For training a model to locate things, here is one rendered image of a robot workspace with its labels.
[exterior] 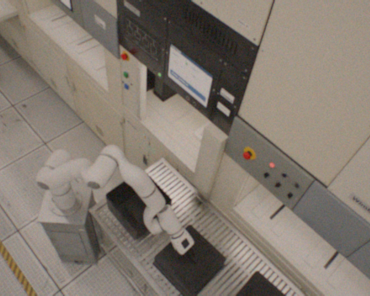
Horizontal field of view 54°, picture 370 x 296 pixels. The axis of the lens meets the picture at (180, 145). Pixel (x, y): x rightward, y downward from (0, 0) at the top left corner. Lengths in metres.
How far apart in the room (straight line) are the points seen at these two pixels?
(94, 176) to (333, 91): 1.02
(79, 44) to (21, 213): 1.44
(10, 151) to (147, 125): 1.55
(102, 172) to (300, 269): 1.20
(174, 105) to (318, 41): 1.52
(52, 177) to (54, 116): 1.89
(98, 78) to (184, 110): 0.70
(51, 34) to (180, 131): 1.42
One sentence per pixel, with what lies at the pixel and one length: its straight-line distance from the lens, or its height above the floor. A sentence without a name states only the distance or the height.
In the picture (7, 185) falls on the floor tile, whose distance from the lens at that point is 3.41.
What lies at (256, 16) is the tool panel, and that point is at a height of 2.06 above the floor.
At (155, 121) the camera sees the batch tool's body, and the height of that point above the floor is 0.87.
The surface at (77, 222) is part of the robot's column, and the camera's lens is 2.25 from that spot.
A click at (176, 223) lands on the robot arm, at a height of 1.07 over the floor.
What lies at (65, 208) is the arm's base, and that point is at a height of 0.79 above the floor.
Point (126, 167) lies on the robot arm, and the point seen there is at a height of 1.42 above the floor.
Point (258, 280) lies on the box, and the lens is 1.93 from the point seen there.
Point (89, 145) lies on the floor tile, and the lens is 3.48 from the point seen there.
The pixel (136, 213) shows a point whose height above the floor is 0.77.
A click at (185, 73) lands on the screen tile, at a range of 1.80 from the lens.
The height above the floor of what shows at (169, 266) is 0.86.
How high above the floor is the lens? 2.79
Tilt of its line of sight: 54 degrees down
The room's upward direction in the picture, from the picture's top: 8 degrees clockwise
